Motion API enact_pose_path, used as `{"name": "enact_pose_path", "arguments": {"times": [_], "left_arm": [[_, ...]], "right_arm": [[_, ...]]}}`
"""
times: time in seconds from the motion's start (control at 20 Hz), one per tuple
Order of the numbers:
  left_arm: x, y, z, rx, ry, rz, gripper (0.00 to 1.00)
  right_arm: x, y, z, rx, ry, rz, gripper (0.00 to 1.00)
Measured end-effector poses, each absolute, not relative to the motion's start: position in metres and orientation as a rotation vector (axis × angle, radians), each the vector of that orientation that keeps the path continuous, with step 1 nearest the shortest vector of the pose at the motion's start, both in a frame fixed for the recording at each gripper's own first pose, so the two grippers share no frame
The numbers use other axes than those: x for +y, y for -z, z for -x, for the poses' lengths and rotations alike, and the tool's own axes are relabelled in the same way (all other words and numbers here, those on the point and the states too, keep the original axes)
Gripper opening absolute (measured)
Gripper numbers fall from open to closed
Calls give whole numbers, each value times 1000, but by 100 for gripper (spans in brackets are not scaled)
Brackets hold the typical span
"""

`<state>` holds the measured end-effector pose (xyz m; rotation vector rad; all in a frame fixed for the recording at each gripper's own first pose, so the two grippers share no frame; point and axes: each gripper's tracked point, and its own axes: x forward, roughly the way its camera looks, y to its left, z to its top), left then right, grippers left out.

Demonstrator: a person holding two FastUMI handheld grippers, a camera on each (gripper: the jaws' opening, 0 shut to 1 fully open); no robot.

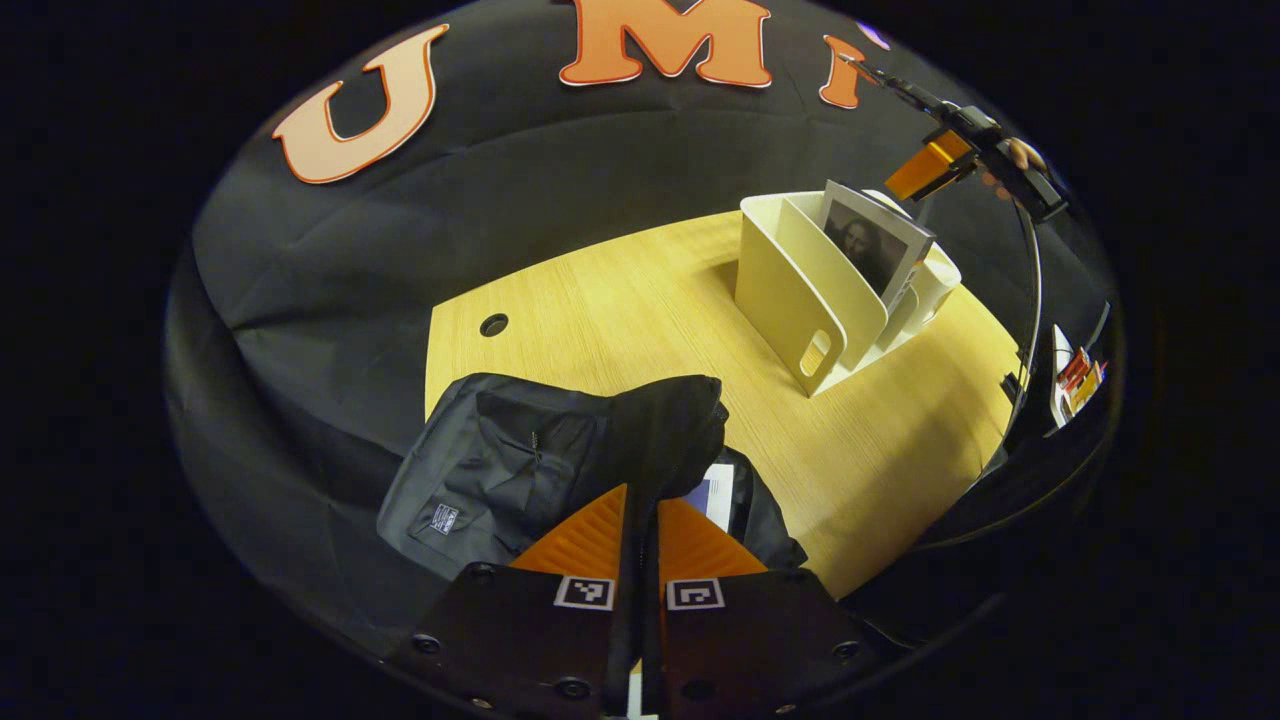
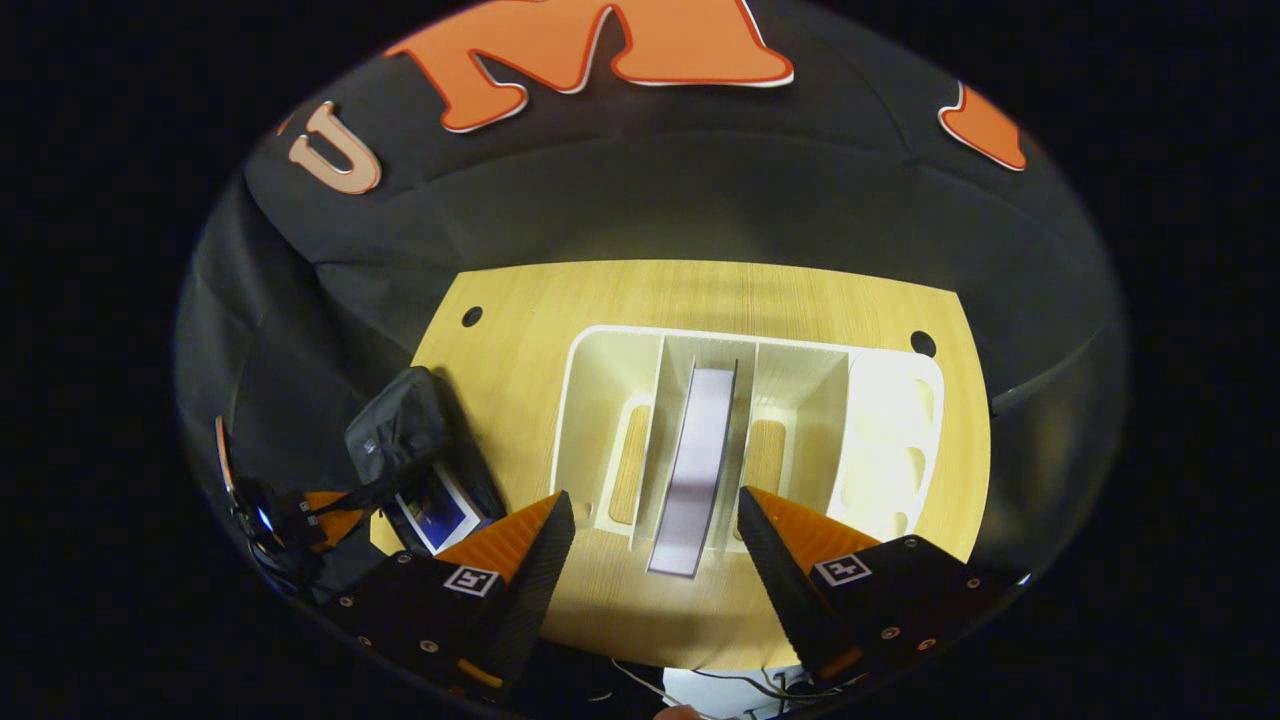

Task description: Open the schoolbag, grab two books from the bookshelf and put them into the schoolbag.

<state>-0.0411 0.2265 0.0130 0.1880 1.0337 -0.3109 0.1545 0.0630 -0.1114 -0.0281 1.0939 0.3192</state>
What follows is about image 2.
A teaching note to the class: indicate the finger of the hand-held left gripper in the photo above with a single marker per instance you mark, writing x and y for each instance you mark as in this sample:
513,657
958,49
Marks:
335,515

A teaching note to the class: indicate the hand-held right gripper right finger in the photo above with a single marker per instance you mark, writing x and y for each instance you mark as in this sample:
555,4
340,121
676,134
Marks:
785,600

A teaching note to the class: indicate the black schoolbag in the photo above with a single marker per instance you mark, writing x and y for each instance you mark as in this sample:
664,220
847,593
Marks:
400,425

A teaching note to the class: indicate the black backdrop cloth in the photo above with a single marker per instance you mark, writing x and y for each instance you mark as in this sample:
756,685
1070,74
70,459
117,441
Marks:
700,180

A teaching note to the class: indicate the pale purple book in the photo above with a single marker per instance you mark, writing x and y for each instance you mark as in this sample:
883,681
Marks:
700,470

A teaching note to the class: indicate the blue cover book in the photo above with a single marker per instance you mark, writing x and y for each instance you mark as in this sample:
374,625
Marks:
440,515

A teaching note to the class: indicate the white bookshelf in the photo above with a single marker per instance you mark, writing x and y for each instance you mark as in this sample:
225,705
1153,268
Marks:
600,400

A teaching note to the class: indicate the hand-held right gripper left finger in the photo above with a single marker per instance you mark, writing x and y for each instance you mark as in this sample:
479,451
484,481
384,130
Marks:
530,600

